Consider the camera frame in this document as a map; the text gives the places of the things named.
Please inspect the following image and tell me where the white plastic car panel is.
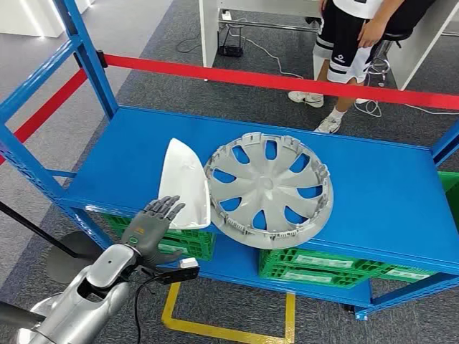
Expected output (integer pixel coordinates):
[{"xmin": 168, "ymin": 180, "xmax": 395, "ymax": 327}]
[{"xmin": 158, "ymin": 138, "xmax": 211, "ymax": 231}]

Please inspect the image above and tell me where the black barrier stanchion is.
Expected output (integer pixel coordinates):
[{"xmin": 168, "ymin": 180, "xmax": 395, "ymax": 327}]
[{"xmin": 0, "ymin": 201, "xmax": 104, "ymax": 285}]

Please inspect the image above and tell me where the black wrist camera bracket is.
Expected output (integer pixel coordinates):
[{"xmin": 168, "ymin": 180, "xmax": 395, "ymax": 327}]
[{"xmin": 140, "ymin": 264, "xmax": 180, "ymax": 287}]

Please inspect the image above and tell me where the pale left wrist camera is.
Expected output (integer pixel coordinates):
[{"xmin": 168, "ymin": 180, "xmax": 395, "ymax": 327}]
[{"xmin": 168, "ymin": 257, "xmax": 200, "ymax": 285}]

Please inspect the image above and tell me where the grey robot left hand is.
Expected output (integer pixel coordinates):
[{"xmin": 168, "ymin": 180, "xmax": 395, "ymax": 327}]
[{"xmin": 121, "ymin": 195, "xmax": 186, "ymax": 268}]

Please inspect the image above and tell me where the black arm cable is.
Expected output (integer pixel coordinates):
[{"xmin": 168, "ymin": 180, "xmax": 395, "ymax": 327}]
[{"xmin": 133, "ymin": 274, "xmax": 160, "ymax": 344}]

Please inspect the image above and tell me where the person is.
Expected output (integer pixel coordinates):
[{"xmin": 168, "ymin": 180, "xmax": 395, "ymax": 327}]
[{"xmin": 288, "ymin": 0, "xmax": 436, "ymax": 135}]

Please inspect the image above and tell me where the blue metal shelf rack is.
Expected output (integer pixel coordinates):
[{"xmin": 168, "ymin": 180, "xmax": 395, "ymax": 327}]
[{"xmin": 0, "ymin": 0, "xmax": 459, "ymax": 321}]

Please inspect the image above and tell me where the open green plastic crate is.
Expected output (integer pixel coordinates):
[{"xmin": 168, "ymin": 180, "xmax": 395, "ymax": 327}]
[{"xmin": 372, "ymin": 171, "xmax": 459, "ymax": 285}]

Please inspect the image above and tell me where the long white cable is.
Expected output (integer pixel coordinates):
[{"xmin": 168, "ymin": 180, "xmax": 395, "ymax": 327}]
[
  {"xmin": 229, "ymin": 21, "xmax": 305, "ymax": 81},
  {"xmin": 405, "ymin": 103, "xmax": 459, "ymax": 116}
]

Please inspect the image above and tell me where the black belt clip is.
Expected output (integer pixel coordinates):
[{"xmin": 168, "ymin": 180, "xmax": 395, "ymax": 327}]
[{"xmin": 73, "ymin": 49, "xmax": 108, "ymax": 71}]

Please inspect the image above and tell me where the grey wheel hubcap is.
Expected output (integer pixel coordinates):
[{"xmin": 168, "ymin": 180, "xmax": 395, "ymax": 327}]
[{"xmin": 204, "ymin": 132, "xmax": 334, "ymax": 250}]

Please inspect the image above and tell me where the black chrome stool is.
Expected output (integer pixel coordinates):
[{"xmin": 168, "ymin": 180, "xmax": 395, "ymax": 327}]
[{"xmin": 366, "ymin": 29, "xmax": 414, "ymax": 87}]

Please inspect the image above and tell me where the black router box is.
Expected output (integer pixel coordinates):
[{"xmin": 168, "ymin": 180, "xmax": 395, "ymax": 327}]
[{"xmin": 217, "ymin": 22, "xmax": 247, "ymax": 58}]

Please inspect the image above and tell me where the white lit plinth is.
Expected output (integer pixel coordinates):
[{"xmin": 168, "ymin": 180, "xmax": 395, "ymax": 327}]
[{"xmin": 0, "ymin": 0, "xmax": 94, "ymax": 39}]

